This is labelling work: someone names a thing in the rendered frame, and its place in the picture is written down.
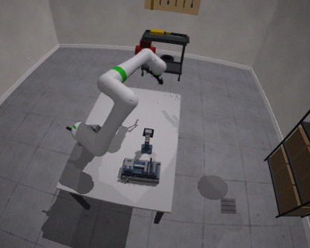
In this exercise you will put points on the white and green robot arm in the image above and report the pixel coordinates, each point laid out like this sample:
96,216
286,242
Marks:
125,101

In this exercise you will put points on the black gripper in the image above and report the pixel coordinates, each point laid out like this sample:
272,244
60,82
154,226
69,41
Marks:
159,79

